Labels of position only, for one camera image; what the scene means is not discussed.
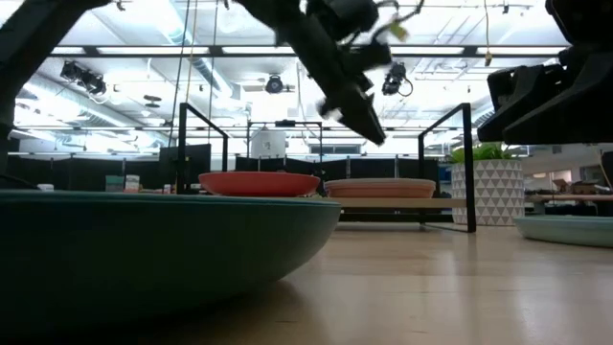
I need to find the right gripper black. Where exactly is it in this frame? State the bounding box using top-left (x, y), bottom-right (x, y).
top-left (477, 0), bottom-right (613, 145)

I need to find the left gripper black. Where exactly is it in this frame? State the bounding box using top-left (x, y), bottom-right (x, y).
top-left (281, 18), bottom-right (393, 147)

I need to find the pale pink plate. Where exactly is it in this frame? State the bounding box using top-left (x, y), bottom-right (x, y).
top-left (324, 177), bottom-right (438, 187)

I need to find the light orange plate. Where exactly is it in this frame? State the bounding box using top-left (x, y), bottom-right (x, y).
top-left (327, 184), bottom-right (436, 199)

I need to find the green plant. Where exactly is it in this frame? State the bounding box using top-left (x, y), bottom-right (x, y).
top-left (448, 142), bottom-right (517, 165)

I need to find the black round spotlight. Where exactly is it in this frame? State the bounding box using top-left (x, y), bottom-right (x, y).
top-left (263, 73), bottom-right (285, 96)

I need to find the white cylinder tank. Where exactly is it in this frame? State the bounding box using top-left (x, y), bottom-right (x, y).
top-left (250, 129), bottom-right (288, 160)

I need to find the white triangle-pattern planter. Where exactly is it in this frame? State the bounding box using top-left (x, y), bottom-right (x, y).
top-left (449, 158), bottom-right (526, 227)

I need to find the pale mint plate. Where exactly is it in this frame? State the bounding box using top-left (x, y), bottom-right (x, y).
top-left (513, 214), bottom-right (613, 249)

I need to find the black monitor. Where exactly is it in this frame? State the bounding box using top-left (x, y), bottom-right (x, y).
top-left (158, 143), bottom-right (213, 194)

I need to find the black overhead crossbar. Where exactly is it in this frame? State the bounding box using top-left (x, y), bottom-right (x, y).
top-left (49, 44), bottom-right (572, 59)

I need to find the large teal bowl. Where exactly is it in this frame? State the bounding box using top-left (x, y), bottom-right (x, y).
top-left (0, 189), bottom-right (343, 333)

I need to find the black track light cluster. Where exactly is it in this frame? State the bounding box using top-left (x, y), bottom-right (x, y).
top-left (58, 60), bottom-right (108, 97)

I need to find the black hanging camera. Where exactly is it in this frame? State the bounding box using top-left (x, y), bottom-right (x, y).
top-left (380, 61), bottom-right (415, 99)

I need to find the black metal frame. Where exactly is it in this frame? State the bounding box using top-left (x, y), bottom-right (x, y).
top-left (245, 119), bottom-right (325, 167)

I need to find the yellow cable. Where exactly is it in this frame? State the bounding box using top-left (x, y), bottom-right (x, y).
top-left (482, 0), bottom-right (494, 68)

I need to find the black frame wooden shelf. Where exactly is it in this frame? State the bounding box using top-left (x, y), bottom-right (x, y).
top-left (176, 102), bottom-right (478, 234)

